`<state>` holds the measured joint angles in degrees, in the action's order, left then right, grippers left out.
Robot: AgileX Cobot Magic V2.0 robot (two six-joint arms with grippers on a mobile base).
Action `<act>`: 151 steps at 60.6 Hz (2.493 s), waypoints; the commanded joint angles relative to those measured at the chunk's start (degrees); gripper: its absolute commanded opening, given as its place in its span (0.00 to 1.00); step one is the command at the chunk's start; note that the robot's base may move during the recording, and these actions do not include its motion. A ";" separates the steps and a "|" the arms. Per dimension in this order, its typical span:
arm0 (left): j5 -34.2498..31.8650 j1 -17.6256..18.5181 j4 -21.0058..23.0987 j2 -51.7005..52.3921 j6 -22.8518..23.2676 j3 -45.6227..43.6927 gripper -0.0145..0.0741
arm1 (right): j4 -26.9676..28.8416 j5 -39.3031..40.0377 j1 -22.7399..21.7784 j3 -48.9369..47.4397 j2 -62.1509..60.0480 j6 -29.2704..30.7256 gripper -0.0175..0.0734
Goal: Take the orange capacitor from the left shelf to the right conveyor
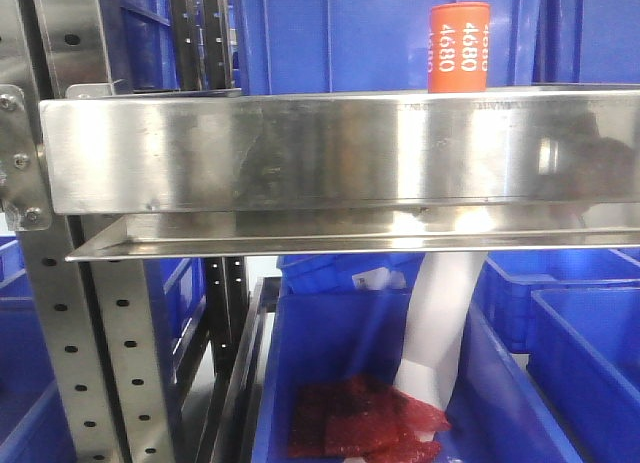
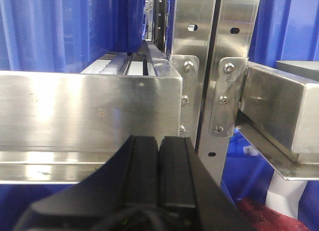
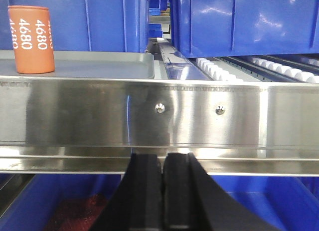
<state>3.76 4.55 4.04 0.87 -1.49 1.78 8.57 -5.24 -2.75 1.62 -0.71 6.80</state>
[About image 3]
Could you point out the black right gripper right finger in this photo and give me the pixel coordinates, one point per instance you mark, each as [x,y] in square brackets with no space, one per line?
[193,201]

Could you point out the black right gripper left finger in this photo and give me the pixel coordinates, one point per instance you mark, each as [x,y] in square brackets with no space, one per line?
[136,205]

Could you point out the orange capacitor with white numbers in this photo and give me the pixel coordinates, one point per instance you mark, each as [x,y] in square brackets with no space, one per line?
[32,41]

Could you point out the blue bin lower shelf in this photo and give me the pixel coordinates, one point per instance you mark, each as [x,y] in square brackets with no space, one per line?
[285,202]

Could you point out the white roller conveyor track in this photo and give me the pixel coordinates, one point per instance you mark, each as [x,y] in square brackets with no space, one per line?
[234,69]

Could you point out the grey plastic tray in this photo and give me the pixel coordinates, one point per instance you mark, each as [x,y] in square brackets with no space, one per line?
[85,65]

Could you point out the blue bin upper right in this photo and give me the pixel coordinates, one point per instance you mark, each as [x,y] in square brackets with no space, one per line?
[206,28]

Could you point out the blue bin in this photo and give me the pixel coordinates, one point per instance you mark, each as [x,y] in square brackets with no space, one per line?
[89,25]
[206,28]

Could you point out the blue bin upper left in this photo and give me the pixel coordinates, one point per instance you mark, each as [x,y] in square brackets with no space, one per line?
[89,25]

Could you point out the stainless steel shelf rail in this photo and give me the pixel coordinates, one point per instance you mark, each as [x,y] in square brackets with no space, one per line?
[83,125]

